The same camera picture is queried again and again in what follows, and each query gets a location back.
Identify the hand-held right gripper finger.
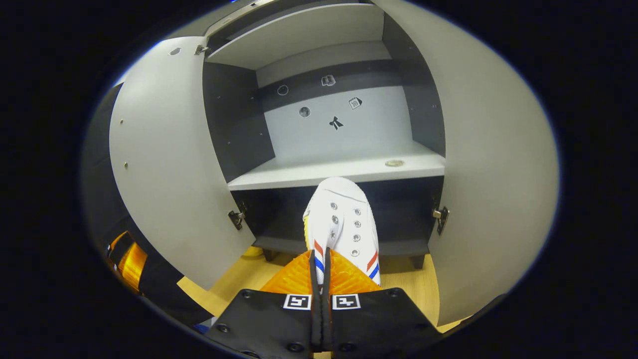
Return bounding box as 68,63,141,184
321,247,444,359
207,248,322,359

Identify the white shoe cabinet door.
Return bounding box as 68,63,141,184
109,36,257,291
371,0,560,327

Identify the white shoe cabinet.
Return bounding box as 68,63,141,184
202,0,447,270

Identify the white cabinet drawer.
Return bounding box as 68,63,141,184
205,0,272,36

